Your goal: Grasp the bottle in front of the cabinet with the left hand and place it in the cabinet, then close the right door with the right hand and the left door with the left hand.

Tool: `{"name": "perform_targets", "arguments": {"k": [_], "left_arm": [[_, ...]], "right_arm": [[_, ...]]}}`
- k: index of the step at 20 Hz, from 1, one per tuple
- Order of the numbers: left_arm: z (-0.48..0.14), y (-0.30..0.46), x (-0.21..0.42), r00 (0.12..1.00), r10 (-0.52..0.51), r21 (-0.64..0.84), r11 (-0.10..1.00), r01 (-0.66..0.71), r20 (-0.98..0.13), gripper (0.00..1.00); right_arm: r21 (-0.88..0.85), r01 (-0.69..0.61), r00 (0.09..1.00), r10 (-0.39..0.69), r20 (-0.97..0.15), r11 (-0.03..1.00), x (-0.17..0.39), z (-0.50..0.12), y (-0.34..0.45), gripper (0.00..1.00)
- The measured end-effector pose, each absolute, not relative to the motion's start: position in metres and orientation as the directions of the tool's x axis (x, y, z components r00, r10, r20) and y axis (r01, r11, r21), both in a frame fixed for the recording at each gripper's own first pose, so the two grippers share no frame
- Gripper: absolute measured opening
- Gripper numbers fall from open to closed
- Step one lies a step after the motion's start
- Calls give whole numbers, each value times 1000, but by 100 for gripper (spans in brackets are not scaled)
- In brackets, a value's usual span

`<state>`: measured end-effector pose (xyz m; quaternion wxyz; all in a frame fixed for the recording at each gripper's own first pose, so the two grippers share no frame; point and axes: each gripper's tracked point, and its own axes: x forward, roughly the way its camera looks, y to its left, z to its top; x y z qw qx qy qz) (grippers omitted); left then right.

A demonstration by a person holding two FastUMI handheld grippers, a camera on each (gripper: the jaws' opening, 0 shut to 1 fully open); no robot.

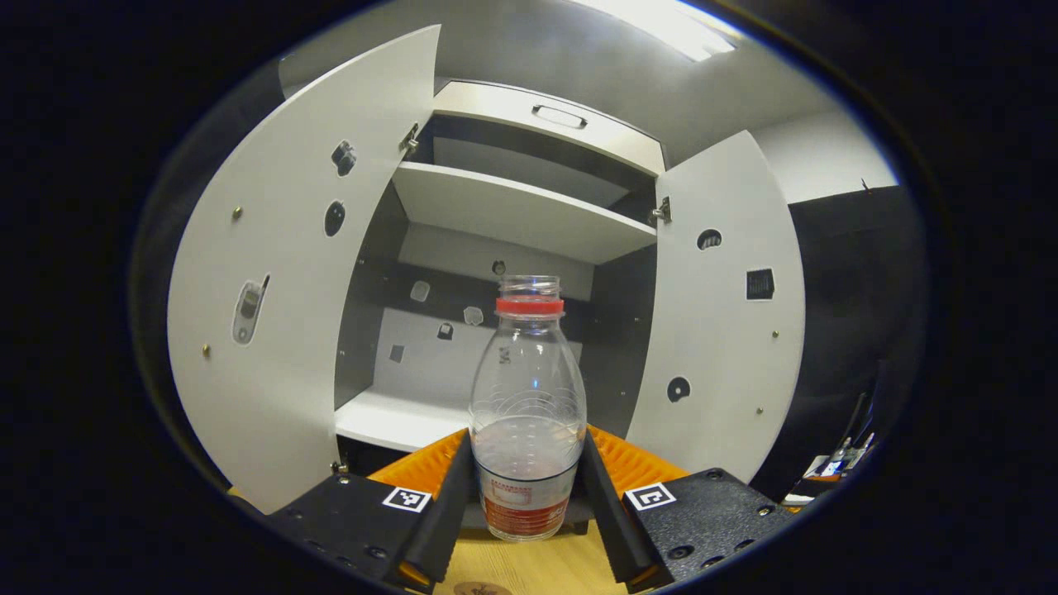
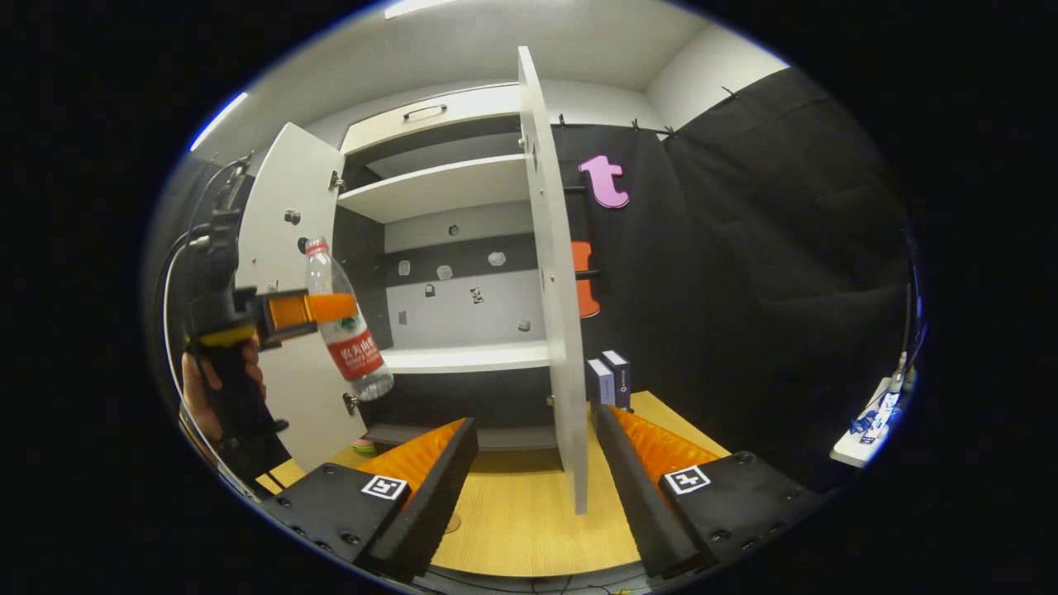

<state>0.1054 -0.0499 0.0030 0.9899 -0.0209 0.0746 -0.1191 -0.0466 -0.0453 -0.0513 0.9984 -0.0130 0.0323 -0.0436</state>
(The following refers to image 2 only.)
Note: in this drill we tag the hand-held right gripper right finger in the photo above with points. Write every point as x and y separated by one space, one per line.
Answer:
640 504

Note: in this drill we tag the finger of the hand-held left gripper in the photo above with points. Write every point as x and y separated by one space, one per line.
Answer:
289 310

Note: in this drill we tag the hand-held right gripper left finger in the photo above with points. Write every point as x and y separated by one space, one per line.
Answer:
434 504

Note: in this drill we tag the clear plastic bottle red label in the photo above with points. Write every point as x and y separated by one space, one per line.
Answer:
357 355

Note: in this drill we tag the white cabinet door camera sticker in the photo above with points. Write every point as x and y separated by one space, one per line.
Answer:
277 182

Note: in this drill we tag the white cabinet door cat sticker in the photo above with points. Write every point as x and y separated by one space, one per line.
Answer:
555 248

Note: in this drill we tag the round wooden coaster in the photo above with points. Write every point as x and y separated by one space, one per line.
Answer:
453 524

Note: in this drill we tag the dark box with white top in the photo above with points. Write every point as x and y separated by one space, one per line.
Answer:
621 376

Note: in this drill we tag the white cabinet with shelves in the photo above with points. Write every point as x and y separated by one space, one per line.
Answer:
463 357

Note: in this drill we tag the long ceiling light panel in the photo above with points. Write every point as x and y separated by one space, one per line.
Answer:
216 122
417 7

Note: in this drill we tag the white side table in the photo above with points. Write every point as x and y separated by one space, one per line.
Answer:
868 434

